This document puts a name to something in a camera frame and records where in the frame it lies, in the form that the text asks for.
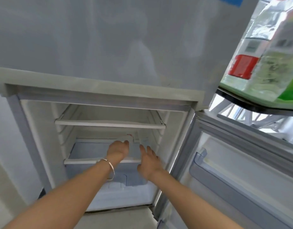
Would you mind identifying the person's left hand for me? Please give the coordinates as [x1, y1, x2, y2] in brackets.
[106, 140, 130, 165]

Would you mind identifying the person's right hand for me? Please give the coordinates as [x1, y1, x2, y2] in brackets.
[137, 145, 165, 182]

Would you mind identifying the grey refrigerator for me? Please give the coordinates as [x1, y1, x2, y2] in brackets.
[0, 0, 293, 229]

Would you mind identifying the green tray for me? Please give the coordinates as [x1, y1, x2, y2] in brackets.
[219, 76, 293, 110]

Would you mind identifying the water bottle red cap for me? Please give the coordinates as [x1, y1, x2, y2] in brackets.
[227, 4, 273, 91]

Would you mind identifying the green grape tea bottle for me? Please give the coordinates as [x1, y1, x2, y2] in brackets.
[244, 2, 293, 102]

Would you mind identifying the green plum drink bottle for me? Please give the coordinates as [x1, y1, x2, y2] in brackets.
[276, 66, 293, 103]

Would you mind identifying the person's left forearm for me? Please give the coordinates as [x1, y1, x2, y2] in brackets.
[1, 157, 117, 229]

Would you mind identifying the person's right forearm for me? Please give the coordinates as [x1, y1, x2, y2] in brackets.
[150, 170, 237, 229]

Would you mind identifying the dark brown folding table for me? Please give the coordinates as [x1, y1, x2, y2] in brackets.
[215, 87, 293, 141]

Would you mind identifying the blue label sticker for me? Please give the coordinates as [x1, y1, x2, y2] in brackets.
[218, 0, 245, 7]

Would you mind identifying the silver bracelet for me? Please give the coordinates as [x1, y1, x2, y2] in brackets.
[96, 158, 115, 181]

